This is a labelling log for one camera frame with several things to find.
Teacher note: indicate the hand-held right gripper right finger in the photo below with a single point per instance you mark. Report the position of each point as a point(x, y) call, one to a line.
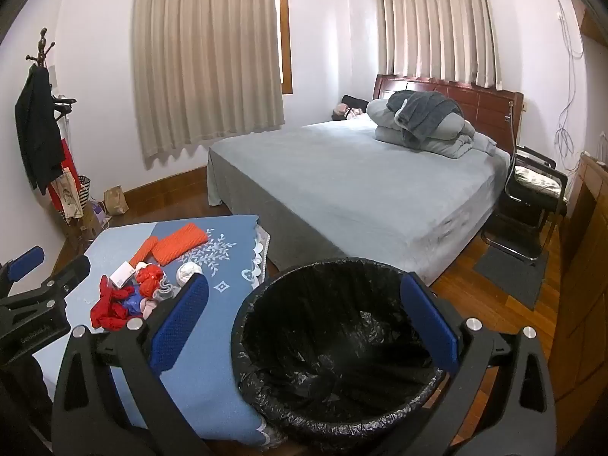
point(427, 325)

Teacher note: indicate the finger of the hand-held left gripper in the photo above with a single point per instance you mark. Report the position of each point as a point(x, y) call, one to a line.
point(26, 262)
point(66, 278)

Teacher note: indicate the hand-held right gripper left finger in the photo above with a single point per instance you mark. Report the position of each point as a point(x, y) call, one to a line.
point(180, 325)

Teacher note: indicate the pink cloth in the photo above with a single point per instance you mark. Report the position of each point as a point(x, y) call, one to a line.
point(149, 308)

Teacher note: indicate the blue plastic bag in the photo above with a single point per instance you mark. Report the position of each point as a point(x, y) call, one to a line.
point(133, 304)

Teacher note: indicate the red cloth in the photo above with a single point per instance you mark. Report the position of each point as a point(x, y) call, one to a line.
point(109, 308)

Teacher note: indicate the small white box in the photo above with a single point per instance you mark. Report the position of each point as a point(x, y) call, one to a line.
point(122, 275)

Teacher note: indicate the narrow orange foam net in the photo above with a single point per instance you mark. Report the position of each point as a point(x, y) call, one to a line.
point(142, 251)

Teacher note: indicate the waste bin with black liner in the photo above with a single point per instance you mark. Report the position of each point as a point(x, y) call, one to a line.
point(332, 342)

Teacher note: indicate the person's left forearm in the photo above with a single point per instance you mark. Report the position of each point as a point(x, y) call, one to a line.
point(23, 399)

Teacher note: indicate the blue tablecloth white print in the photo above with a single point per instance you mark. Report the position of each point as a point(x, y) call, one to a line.
point(204, 342)

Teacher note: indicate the cardboard box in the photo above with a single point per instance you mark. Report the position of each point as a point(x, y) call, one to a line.
point(83, 228)

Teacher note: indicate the purple appliance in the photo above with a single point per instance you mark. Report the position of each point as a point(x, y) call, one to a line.
point(98, 213)

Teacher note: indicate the beige canvas tote bag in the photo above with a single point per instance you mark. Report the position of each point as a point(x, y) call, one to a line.
point(66, 194)

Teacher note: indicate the wide orange foam net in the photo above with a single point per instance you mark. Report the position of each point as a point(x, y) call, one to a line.
point(183, 243)

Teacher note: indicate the striped bag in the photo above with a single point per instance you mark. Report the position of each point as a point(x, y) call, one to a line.
point(84, 190)

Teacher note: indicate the brown paper bag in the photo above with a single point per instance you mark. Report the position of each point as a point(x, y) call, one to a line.
point(115, 200)

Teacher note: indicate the dark grey floor mat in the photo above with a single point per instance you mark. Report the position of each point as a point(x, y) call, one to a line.
point(513, 275)

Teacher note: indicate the black coat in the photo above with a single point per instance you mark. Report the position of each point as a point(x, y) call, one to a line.
point(38, 128)

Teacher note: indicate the black metal chair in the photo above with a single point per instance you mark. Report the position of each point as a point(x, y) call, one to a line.
point(522, 209)

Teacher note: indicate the bed with grey sheet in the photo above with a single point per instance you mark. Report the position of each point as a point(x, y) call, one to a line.
point(342, 190)

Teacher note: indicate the black clothes hanger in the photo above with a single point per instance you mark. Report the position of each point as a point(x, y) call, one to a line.
point(64, 103)

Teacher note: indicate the wooden cabinet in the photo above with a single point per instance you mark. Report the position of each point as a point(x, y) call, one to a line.
point(584, 270)

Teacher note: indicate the light chair cushion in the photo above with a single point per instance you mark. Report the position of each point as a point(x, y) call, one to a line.
point(536, 179)

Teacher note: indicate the wooden coat rack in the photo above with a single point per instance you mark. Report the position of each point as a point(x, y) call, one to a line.
point(42, 47)

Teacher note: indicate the dark grey blanket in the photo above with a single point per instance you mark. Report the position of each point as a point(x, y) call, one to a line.
point(422, 109)

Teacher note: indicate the folded light grey duvet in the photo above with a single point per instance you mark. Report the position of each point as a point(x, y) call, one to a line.
point(380, 114)

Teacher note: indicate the pink soft object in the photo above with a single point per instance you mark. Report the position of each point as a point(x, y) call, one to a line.
point(343, 113)

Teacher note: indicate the wooden headboard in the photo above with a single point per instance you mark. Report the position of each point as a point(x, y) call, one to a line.
point(484, 102)

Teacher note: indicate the black cushion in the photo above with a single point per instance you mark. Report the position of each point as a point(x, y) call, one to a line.
point(355, 101)

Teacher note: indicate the wide beige curtain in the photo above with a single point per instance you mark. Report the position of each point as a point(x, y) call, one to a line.
point(204, 57)

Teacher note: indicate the narrow beige curtain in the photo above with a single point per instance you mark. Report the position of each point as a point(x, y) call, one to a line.
point(437, 23)

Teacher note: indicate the white wall panel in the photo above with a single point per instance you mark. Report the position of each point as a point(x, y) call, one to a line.
point(53, 76)

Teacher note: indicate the wooden window frame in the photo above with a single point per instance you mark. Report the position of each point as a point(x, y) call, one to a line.
point(284, 33)

